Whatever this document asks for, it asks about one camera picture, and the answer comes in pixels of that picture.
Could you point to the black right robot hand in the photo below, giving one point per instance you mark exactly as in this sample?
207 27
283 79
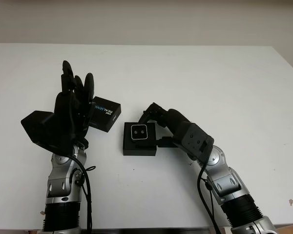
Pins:
175 122

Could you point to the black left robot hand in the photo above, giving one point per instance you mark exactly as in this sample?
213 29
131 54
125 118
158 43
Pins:
68 109

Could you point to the black RealSense box lid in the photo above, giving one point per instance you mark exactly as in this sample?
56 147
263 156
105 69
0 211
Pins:
105 114

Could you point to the small silver depth camera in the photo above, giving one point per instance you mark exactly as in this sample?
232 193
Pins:
139 132

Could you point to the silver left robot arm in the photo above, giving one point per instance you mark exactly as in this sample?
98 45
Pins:
61 175

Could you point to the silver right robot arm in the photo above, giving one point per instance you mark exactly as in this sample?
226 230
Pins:
224 178

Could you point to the black box base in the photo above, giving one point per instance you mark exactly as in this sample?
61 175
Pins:
139 151

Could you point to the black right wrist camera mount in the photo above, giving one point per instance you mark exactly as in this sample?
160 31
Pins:
197 141

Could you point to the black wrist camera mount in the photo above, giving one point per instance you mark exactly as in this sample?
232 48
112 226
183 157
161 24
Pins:
197 141
39 126

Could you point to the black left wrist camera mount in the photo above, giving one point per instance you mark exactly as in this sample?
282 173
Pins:
39 126

